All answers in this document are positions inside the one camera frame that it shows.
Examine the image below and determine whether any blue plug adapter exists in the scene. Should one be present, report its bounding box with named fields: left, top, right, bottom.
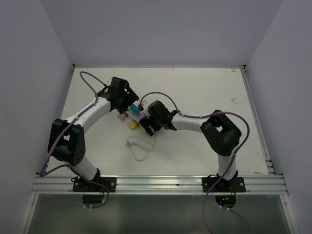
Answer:
left=129, top=104, right=141, bottom=115

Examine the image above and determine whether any white power strip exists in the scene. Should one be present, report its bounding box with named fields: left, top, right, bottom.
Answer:
left=125, top=109, right=143, bottom=123

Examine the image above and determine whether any brown plug adapter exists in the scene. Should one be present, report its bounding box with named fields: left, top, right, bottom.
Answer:
left=117, top=113, right=128, bottom=121

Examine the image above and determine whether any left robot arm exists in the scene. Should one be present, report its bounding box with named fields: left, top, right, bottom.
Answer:
left=39, top=77, right=139, bottom=192

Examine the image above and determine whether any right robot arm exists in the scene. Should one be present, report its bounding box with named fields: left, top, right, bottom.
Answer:
left=139, top=100, right=242, bottom=192

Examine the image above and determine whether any yellow plug adapter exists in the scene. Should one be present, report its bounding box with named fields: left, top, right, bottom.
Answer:
left=128, top=120, right=139, bottom=131

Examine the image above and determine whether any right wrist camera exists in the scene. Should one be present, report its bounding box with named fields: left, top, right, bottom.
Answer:
left=138, top=100, right=150, bottom=118

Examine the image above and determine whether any white power cord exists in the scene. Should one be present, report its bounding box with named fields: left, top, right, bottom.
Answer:
left=125, top=134, right=159, bottom=161

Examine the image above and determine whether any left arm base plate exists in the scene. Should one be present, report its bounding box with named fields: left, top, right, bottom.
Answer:
left=71, top=176, right=117, bottom=193

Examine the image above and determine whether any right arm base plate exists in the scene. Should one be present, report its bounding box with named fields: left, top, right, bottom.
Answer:
left=201, top=175, right=246, bottom=193

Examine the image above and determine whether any aluminium right side rail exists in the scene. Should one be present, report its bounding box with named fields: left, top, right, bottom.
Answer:
left=239, top=65, right=275, bottom=176

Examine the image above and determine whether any aluminium rail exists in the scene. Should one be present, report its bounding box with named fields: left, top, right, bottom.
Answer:
left=31, top=175, right=288, bottom=195
left=239, top=65, right=275, bottom=176

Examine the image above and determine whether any aluminium front rail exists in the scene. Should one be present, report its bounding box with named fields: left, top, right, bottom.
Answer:
left=31, top=175, right=288, bottom=195

